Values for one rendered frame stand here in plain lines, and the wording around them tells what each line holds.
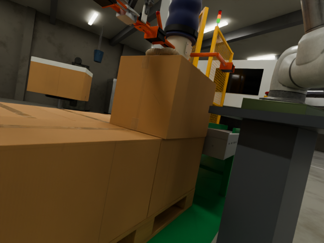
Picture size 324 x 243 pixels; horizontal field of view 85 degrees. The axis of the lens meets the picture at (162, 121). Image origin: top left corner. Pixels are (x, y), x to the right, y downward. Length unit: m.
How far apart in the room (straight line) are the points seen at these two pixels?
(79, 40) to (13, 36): 2.58
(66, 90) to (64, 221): 1.96
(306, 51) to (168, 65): 0.54
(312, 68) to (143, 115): 0.71
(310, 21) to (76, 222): 1.05
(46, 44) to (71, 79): 7.82
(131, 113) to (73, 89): 1.53
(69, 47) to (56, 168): 9.82
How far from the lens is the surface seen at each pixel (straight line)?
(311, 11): 0.92
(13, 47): 10.21
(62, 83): 2.47
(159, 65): 0.92
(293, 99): 1.00
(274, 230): 0.99
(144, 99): 0.92
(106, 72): 10.43
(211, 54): 1.19
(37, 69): 2.58
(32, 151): 0.50
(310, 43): 0.87
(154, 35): 1.02
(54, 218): 0.61
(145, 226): 1.01
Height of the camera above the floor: 0.67
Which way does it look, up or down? 3 degrees down
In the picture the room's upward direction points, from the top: 11 degrees clockwise
